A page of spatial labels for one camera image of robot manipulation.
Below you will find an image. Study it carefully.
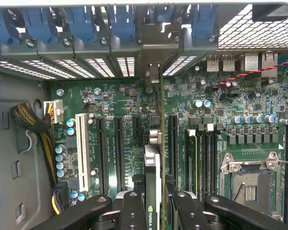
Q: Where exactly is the CPU socket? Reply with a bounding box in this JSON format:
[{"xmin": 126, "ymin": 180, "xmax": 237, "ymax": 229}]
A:
[{"xmin": 219, "ymin": 151, "xmax": 286, "ymax": 220}]

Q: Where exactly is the black RAM slot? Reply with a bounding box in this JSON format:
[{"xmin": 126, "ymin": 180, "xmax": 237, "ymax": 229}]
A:
[
  {"xmin": 204, "ymin": 123, "xmax": 212, "ymax": 201},
  {"xmin": 198, "ymin": 131, "xmax": 206, "ymax": 201},
  {"xmin": 283, "ymin": 124, "xmax": 288, "ymax": 227},
  {"xmin": 210, "ymin": 131, "xmax": 219, "ymax": 199}
]

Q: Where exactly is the black long expansion slot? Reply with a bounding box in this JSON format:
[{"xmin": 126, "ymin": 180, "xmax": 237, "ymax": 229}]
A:
[
  {"xmin": 167, "ymin": 114, "xmax": 179, "ymax": 184},
  {"xmin": 113, "ymin": 116, "xmax": 125, "ymax": 193},
  {"xmin": 96, "ymin": 116, "xmax": 109, "ymax": 195}
]

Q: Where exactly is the white expansion slot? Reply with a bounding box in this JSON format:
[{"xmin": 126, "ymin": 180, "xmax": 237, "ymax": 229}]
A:
[{"xmin": 74, "ymin": 113, "xmax": 91, "ymax": 193}]

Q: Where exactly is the black short expansion slot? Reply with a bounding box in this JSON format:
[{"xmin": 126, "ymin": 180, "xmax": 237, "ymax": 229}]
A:
[{"xmin": 131, "ymin": 116, "xmax": 142, "ymax": 140}]

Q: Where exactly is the white power connector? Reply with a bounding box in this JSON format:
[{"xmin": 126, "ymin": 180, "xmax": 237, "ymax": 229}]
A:
[{"xmin": 43, "ymin": 100, "xmax": 64, "ymax": 125}]

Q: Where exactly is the green motherboard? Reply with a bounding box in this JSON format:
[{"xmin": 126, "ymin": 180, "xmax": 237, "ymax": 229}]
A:
[{"xmin": 49, "ymin": 56, "xmax": 288, "ymax": 230}]

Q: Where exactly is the black PC case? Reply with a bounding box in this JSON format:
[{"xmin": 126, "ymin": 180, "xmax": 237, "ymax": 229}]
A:
[{"xmin": 0, "ymin": 0, "xmax": 288, "ymax": 230}]

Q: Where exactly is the perforated metal slot cover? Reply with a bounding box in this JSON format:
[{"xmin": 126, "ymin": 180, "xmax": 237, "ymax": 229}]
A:
[
  {"xmin": 53, "ymin": 59, "xmax": 96, "ymax": 79},
  {"xmin": 0, "ymin": 61, "xmax": 56, "ymax": 80},
  {"xmin": 116, "ymin": 57, "xmax": 136, "ymax": 78},
  {"xmin": 162, "ymin": 56, "xmax": 198, "ymax": 77},
  {"xmin": 84, "ymin": 58, "xmax": 116, "ymax": 78},
  {"xmin": 20, "ymin": 59, "xmax": 77, "ymax": 80}
]

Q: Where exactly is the yellow black power cable bundle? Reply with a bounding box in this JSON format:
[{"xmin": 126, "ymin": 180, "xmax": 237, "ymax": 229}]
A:
[{"xmin": 10, "ymin": 102, "xmax": 63, "ymax": 216}]

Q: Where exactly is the red black twisted wire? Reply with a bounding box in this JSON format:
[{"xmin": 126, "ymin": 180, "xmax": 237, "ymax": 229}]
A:
[{"xmin": 212, "ymin": 58, "xmax": 288, "ymax": 90}]

